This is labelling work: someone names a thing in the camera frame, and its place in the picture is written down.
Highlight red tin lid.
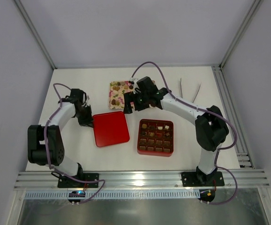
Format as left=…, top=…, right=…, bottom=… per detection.
left=93, top=112, right=130, bottom=147

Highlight metal tongs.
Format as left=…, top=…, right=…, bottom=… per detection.
left=179, top=78, right=202, bottom=103

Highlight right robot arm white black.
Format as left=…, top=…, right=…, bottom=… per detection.
left=123, top=76, right=229, bottom=185

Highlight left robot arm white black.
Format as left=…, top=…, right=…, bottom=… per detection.
left=27, top=89, right=94, bottom=183

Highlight red chocolate box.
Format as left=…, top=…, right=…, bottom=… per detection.
left=137, top=119, right=174, bottom=157

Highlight floral tray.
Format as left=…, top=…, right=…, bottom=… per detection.
left=108, top=80, right=135, bottom=111

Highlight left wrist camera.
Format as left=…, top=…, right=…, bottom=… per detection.
left=83, top=93, right=89, bottom=102

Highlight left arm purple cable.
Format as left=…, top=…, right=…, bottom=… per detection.
left=44, top=83, right=106, bottom=203

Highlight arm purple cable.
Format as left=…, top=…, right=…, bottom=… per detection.
left=44, top=83, right=106, bottom=203
left=130, top=61, right=238, bottom=206

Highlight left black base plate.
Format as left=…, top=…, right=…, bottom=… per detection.
left=54, top=172, right=99, bottom=188

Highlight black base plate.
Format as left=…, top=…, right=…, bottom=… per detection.
left=181, top=171, right=225, bottom=187
left=54, top=172, right=99, bottom=188

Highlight slotted cable duct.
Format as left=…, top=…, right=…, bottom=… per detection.
left=24, top=189, right=200, bottom=201

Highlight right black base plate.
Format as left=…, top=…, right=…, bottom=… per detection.
left=181, top=171, right=225, bottom=187

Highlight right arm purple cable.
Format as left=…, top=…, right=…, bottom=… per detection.
left=130, top=61, right=238, bottom=206

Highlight aluminium rail right side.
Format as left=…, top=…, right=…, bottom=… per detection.
left=212, top=66, right=254, bottom=169

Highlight aluminium rail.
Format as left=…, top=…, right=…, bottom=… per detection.
left=212, top=66, right=254, bottom=169
left=14, top=169, right=270, bottom=190

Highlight aluminium rail front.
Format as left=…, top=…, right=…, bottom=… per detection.
left=14, top=169, right=270, bottom=190

